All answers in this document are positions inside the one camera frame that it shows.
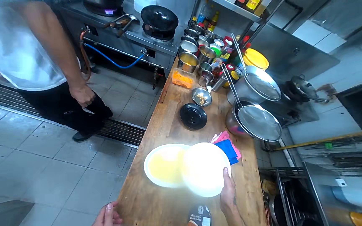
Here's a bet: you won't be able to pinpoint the person's right hand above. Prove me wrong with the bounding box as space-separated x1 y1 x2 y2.
220 167 236 211

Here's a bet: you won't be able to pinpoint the person's left hand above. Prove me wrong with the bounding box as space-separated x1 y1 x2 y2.
92 201 124 226

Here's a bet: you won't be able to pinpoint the round white plate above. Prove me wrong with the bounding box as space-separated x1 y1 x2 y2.
182 142 232 198

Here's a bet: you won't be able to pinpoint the person's right forearm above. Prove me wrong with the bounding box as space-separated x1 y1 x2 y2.
221 205 246 226

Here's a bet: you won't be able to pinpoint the blue cloth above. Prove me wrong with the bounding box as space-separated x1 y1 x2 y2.
215 139 239 165

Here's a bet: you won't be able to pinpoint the pink cloth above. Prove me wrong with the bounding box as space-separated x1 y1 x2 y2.
210 131 242 160

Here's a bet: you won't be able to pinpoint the black package with white print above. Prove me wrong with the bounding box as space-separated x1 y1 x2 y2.
187 205 212 226

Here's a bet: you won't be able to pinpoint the large metal pot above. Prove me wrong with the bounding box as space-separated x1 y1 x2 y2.
227 65 274 105
225 100 261 137

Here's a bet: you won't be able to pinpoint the white bowl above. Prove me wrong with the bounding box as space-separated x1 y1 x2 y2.
144 144 193 188

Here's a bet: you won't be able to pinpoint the yellow liquid food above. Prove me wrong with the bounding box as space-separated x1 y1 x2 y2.
148 148 186 184

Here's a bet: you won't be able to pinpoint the black round dish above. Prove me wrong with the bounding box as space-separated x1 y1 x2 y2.
180 103 207 130

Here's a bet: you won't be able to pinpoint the metal floor drain grate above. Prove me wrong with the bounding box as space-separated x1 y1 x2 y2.
0 78 146 149

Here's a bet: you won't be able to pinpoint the metal storage rack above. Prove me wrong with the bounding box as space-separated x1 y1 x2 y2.
260 162 362 226

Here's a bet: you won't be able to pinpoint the small metal bowl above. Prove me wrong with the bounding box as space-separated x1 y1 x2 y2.
192 87 212 107

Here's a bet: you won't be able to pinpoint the tall metal shaker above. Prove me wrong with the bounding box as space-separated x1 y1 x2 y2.
213 74 228 93

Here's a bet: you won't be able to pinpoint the yellow pole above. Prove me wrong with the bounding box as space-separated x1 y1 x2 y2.
273 128 362 151

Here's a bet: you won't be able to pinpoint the shredded orange food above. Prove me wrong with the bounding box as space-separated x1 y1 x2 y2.
172 71 194 89

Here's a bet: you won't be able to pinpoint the clear plastic food container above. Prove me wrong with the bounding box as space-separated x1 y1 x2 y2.
171 68 197 89

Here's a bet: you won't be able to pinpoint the yellow plastic lid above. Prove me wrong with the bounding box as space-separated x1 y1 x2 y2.
243 48 270 70

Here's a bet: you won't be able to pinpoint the group of condiment bottles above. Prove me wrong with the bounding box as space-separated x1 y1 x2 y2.
192 3 251 83

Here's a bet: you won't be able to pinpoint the group of metal seasoning cups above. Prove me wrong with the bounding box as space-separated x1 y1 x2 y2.
178 24 225 87

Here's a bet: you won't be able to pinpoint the steel stove counter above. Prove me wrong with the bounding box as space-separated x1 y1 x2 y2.
55 0 195 77

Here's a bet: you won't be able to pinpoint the black wok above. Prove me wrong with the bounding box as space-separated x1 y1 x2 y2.
140 5 179 34
83 0 124 16

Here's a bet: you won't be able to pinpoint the metal ladles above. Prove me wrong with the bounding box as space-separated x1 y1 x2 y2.
103 13 141 37

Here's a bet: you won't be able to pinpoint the long-handled mesh strainer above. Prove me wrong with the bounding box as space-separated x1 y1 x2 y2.
231 33 282 102
221 63 283 142

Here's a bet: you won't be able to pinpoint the steel wall panel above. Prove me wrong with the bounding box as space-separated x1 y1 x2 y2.
251 23 340 80

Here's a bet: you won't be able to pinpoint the blue hose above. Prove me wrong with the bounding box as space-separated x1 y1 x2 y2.
85 43 145 69

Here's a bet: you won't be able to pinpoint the orange-brown hose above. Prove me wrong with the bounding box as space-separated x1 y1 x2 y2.
79 30 92 81

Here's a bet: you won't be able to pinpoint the metal wall shelf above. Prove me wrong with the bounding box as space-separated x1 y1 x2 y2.
211 0 284 24

